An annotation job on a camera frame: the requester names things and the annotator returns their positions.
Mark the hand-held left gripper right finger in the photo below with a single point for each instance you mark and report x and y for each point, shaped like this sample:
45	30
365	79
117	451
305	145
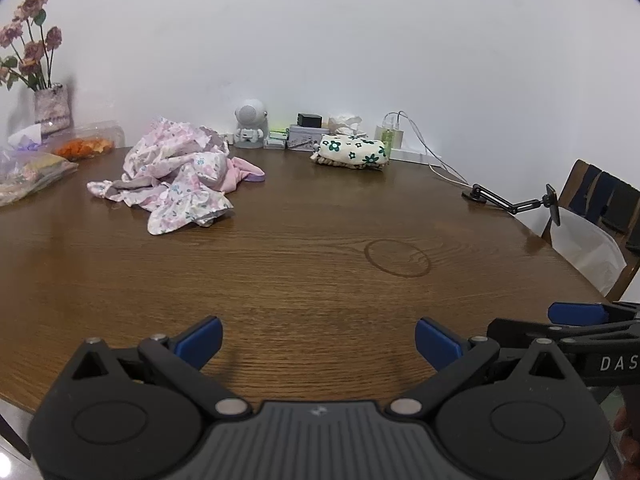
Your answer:
437	346

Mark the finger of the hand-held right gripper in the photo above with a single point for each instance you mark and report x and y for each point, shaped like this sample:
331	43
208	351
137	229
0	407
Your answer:
575	313
520	331

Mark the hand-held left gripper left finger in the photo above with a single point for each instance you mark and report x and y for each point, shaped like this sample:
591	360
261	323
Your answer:
200	341

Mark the white teal-flowered garment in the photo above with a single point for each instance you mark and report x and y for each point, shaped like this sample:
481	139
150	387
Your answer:
352	151

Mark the dark blue clothes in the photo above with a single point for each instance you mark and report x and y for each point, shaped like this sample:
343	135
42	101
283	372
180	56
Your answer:
607	197

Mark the white bag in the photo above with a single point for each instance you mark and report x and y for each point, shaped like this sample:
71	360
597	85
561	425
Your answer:
590	245

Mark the wooden chair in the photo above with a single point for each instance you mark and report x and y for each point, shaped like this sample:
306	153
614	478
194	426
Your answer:
570	180

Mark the pink floral garment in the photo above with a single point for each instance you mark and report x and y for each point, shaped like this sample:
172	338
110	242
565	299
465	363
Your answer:
175	180

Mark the plain pink garment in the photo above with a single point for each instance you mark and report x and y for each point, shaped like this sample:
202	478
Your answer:
242	172

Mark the small white green boxes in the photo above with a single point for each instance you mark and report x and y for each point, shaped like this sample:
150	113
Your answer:
276	141

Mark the clear green bottle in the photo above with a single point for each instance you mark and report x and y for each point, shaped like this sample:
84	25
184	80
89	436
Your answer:
387	135

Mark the white robot figurine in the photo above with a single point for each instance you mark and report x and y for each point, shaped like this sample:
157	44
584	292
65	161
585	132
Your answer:
249	125

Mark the grey box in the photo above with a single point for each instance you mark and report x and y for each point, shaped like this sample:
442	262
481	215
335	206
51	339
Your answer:
305	139

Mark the clear plastic bag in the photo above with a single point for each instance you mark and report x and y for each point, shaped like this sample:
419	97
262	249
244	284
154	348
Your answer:
30	175

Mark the crumpled white tissue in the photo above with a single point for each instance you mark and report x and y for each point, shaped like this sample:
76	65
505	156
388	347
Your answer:
344	124

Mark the small black box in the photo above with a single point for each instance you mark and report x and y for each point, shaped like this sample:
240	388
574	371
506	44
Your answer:
309	120

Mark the purple white wrapping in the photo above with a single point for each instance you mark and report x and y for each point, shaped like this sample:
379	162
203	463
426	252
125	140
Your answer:
27	139

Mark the patterned flower vase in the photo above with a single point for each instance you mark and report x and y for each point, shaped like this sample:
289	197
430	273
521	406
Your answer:
51	110

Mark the pink artificial flowers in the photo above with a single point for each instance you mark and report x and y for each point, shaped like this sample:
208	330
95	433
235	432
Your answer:
32	50

